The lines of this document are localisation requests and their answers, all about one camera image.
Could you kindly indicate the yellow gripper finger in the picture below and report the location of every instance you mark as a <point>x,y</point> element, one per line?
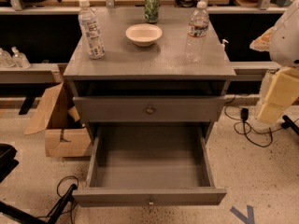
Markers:
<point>278,91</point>
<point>262,43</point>

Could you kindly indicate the blue label plastic bottle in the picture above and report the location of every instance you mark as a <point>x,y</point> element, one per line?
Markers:
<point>90,28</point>

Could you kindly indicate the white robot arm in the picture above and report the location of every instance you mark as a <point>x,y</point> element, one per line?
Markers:
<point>284,44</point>

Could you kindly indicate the small white pump bottle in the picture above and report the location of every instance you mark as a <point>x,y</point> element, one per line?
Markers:
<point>224,42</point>

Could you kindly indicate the clear plastic water bottle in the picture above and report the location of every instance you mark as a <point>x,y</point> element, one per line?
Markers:
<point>197,31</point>

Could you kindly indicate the grey wooden drawer cabinet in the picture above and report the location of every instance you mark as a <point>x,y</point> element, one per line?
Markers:
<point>160,70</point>

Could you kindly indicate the open grey middle drawer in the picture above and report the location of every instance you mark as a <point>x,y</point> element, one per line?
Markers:
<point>149,165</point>

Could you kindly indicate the closed grey top drawer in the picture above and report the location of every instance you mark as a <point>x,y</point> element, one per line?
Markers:
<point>148,109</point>

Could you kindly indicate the clear sanitizer bottle right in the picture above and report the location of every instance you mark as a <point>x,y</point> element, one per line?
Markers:
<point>20,59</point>

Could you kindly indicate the clear sanitizer bottle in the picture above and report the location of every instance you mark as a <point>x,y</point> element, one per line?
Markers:
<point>6,59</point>
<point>20,59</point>

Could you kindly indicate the clear sanitizer bottle left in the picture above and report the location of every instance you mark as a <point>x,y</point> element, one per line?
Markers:
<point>6,59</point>

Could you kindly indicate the green soda can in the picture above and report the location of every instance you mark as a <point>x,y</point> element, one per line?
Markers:
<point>151,11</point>

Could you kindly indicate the open cardboard box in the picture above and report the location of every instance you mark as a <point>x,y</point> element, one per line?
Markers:
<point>64,135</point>

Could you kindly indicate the black stand base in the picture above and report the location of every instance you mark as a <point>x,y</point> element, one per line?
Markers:
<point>36,207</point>

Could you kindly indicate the black chair part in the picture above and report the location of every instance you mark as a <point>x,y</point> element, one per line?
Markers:
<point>7,160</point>

